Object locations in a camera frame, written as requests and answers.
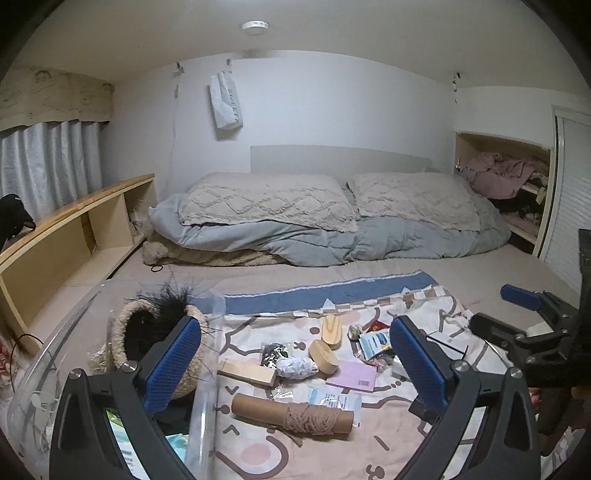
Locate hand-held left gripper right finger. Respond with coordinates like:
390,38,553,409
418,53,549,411
389,315,542,480

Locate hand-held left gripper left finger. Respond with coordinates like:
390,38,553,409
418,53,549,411
48,315,204,480

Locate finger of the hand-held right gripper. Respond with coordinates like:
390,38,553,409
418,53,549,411
468,312,579,359
501,284,579,326

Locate clear plastic storage bin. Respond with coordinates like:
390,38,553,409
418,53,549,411
9,279,227,480

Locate black and white box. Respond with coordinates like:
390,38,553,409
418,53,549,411
425,330,469,358

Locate black flat box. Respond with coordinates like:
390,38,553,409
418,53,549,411
409,399,437,421

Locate blue and white packet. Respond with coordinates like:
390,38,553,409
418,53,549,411
359,330,395,361

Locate pink notebook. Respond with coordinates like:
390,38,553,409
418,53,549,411
325,360,378,393

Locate rectangular wooden block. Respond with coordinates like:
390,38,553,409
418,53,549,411
217,357,278,387

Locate dark clothes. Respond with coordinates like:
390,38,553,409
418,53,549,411
489,189,546,227

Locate oval wooden piece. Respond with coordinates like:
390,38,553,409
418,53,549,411
322,314,343,347
308,339,340,376

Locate white sachet in clear bag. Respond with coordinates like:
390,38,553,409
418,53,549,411
307,385,363,414

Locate green white tissue packet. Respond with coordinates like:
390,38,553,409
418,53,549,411
104,406,139,480

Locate black trinket in clear bag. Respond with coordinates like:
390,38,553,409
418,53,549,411
259,342,291,370

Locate cartoon printed blanket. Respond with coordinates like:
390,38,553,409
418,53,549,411
189,270,573,480

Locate white louvre door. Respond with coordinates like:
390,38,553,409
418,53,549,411
538,105,591,296

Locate beige fleece blanket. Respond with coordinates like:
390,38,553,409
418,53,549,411
142,219,278,267

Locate bag of white stuffing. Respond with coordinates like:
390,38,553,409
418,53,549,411
276,355,319,380

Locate pink clothes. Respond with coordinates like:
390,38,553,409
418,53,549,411
459,152,548,199

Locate beige textured pillow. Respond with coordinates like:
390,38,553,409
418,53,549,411
178,173,358,233
346,172,482,232

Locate grey duvet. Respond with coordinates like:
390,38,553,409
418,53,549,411
148,187,512,267

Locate wooden bedside shelf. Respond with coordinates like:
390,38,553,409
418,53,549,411
0,174,157,352

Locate black cap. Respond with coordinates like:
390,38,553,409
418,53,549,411
0,194,37,252

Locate white headboard panel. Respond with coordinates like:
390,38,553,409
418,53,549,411
250,145,433,178

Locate grey curtain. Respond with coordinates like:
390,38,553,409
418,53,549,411
0,120,103,222

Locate white paper bag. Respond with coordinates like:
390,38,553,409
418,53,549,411
209,71,244,140

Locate beige printed valance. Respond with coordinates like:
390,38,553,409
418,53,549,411
0,68,115,132

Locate cardboard tube with rope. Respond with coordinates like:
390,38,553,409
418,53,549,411
231,392,355,448

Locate black cable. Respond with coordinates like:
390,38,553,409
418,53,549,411
9,332,47,370

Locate wooden wall niche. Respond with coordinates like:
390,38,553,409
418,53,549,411
454,130,557,257

